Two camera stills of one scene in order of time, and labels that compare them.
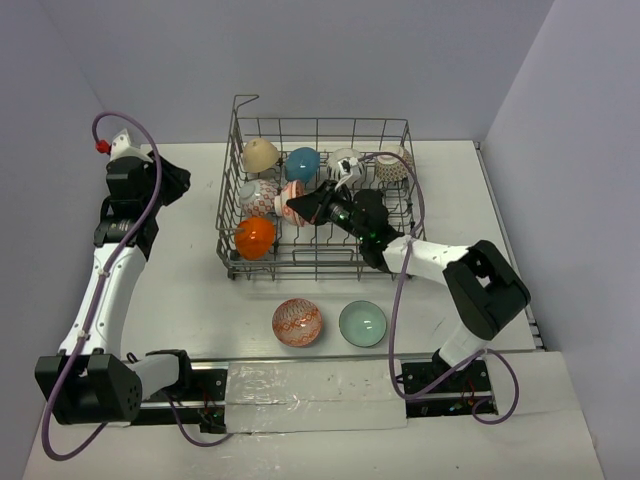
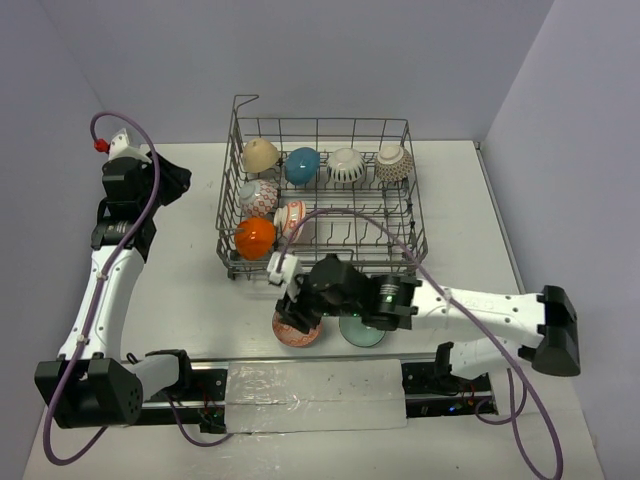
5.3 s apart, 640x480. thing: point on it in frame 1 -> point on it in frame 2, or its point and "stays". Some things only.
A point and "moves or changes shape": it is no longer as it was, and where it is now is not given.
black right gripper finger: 308,206 -> 297,316
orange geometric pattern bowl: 296,322 stays
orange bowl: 257,238 stays
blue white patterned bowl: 257,197 stays
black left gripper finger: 175,182 stays
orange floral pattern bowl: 291,189 moves or changes shape
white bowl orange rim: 333,170 moves or changes shape
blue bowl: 302,164 stays
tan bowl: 259,155 stays
